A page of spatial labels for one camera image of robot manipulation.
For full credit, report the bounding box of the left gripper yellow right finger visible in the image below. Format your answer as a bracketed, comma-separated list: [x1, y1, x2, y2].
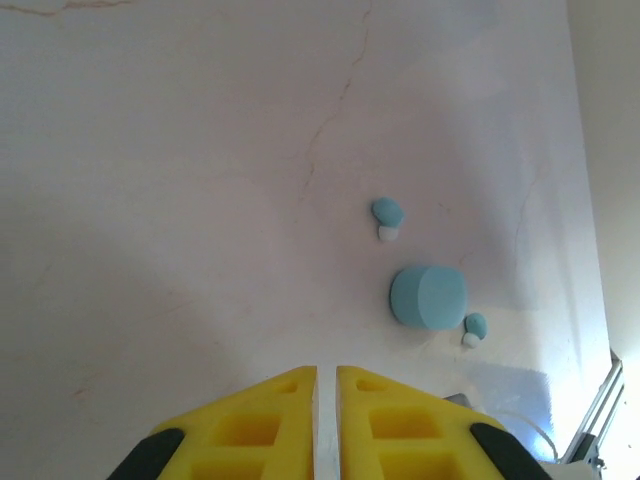
[335, 364, 551, 480]

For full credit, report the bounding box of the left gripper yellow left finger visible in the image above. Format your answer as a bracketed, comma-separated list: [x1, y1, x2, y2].
[106, 364, 320, 480]

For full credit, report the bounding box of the blue earbud charging case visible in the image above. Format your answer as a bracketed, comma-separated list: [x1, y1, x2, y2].
[389, 264, 469, 331]

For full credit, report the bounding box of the left aluminium table side rail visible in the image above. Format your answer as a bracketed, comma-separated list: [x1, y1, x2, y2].
[564, 349, 627, 467]

